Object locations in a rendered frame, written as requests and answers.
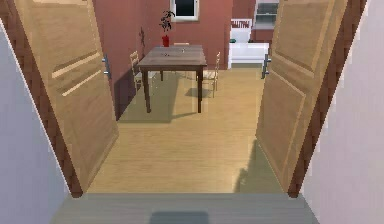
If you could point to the house plant in red pot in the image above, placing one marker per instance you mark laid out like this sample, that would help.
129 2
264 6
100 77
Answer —
165 30

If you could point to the light wooden room door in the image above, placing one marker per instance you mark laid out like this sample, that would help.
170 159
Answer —
293 100
70 83

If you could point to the white framed window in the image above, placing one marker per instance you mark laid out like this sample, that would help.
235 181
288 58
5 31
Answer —
185 9

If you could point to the dark brown dining table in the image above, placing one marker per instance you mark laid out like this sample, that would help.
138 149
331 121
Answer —
173 58

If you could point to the white kitchen counter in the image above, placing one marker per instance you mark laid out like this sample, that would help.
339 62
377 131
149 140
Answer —
248 50

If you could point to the pale wooden chair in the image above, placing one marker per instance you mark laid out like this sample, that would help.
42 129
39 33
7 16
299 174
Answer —
181 43
213 75
136 65

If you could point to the grey wall shelf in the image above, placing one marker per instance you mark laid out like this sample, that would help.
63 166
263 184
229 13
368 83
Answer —
266 13

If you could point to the dark wall ornament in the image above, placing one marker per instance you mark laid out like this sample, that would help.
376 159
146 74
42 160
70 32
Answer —
142 36

